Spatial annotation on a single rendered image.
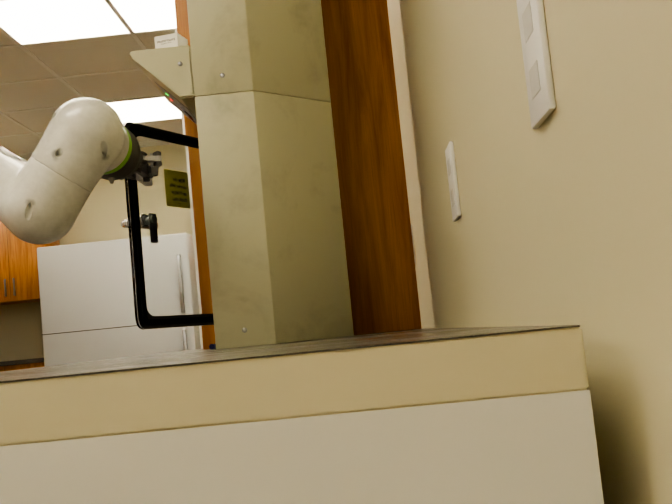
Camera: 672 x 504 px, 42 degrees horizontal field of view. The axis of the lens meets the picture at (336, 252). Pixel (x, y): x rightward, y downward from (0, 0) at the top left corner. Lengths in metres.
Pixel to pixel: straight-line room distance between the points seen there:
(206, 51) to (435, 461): 1.24
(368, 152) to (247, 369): 1.48
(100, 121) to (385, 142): 0.85
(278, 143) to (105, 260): 5.16
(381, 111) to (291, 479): 1.53
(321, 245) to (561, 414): 1.17
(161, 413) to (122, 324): 6.15
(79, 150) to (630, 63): 0.94
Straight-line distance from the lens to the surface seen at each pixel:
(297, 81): 1.74
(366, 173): 1.98
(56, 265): 6.87
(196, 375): 0.55
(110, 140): 1.33
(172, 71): 1.69
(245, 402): 0.55
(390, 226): 1.97
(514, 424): 0.55
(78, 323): 6.80
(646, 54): 0.50
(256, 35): 1.70
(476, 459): 0.55
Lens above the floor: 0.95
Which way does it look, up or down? 5 degrees up
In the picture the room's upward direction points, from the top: 6 degrees counter-clockwise
